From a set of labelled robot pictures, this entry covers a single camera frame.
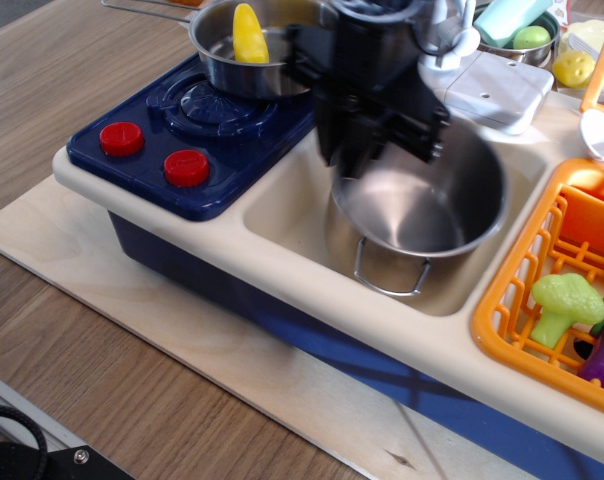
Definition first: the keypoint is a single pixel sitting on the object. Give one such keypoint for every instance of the cream toy kitchen sink unit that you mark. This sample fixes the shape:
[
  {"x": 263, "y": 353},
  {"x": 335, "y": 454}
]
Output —
[{"x": 265, "y": 258}]

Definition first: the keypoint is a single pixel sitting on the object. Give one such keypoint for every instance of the black metal bracket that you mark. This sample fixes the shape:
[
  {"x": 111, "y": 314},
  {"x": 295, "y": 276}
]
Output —
[{"x": 82, "y": 463}]

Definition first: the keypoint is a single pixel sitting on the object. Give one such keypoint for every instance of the steel saucepan on stove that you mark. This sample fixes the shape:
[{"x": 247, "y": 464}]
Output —
[{"x": 210, "y": 31}]

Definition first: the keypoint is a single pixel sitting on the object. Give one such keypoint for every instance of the orange dish rack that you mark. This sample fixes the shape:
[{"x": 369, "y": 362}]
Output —
[{"x": 563, "y": 234}]

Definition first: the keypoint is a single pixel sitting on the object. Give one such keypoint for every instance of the yellow toy potato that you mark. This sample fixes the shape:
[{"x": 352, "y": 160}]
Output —
[{"x": 573, "y": 69}]

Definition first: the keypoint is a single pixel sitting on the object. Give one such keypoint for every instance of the yellow toy corn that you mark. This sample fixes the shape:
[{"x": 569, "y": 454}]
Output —
[{"x": 249, "y": 42}]

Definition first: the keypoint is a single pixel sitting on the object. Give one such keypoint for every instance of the red stove knob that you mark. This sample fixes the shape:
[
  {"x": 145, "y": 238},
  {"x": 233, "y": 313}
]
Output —
[
  {"x": 186, "y": 168},
  {"x": 121, "y": 139}
]

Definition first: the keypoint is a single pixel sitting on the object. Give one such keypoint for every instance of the white plastic spoon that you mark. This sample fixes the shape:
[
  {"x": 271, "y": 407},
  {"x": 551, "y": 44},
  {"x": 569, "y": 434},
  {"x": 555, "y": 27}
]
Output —
[{"x": 591, "y": 129}]

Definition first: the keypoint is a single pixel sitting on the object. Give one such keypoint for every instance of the steel pot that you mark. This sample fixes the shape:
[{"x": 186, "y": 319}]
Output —
[{"x": 399, "y": 223}]

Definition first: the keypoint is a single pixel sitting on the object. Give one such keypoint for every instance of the left red stove knob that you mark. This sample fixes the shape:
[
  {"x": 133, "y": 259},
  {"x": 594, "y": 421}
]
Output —
[{"x": 121, "y": 139}]

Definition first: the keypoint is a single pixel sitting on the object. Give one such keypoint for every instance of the light plywood base board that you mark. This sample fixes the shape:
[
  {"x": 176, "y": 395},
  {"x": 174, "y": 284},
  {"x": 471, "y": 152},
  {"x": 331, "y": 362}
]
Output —
[{"x": 169, "y": 386}]

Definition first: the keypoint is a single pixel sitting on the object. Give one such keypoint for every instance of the blue toy stove top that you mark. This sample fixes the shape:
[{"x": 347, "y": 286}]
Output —
[{"x": 242, "y": 139}]

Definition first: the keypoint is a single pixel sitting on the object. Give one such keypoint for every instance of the steel bowl with toys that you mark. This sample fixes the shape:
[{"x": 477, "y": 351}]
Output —
[{"x": 535, "y": 56}]

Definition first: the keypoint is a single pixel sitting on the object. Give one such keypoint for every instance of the mint toy block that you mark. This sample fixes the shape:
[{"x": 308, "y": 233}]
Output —
[{"x": 501, "y": 20}]

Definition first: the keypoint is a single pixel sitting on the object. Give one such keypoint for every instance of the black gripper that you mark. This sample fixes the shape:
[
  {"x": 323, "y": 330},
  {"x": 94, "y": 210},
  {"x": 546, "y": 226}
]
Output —
[{"x": 366, "y": 85}]

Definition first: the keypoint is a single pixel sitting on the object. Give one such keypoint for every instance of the green toy broccoli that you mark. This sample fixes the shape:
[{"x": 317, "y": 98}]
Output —
[{"x": 565, "y": 299}]

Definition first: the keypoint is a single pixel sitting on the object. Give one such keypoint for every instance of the green toy apple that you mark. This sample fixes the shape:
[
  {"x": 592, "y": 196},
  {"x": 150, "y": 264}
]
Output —
[{"x": 531, "y": 37}]

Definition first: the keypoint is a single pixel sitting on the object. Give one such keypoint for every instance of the right red stove knob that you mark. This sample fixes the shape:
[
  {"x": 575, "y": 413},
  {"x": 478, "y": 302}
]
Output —
[{"x": 186, "y": 168}]

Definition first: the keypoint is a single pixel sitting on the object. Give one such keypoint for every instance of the white toy faucet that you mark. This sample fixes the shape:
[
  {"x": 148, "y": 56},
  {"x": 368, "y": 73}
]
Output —
[{"x": 494, "y": 91}]

